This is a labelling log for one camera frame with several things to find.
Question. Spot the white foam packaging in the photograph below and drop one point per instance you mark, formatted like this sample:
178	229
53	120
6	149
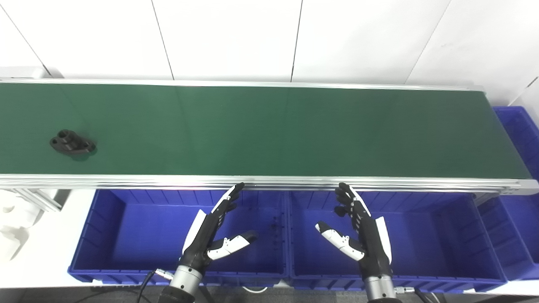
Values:
14	223

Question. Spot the green conveyor belt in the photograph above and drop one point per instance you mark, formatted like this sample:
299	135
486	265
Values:
269	130
273	183

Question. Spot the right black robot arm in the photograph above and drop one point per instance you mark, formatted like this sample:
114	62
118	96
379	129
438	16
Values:
380	288

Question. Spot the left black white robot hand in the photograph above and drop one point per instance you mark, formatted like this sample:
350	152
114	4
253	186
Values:
201	242

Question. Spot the aluminium conveyor support leg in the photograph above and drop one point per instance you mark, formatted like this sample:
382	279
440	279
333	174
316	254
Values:
38	200

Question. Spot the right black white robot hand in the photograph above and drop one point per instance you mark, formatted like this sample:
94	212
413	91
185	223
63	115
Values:
372	246

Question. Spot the black flange part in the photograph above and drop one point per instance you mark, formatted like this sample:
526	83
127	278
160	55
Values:
72	143

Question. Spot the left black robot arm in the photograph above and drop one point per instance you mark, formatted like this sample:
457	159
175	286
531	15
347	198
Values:
183	282

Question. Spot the blue plastic bin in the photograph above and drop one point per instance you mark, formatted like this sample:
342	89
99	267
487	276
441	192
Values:
429	240
516	227
143	235

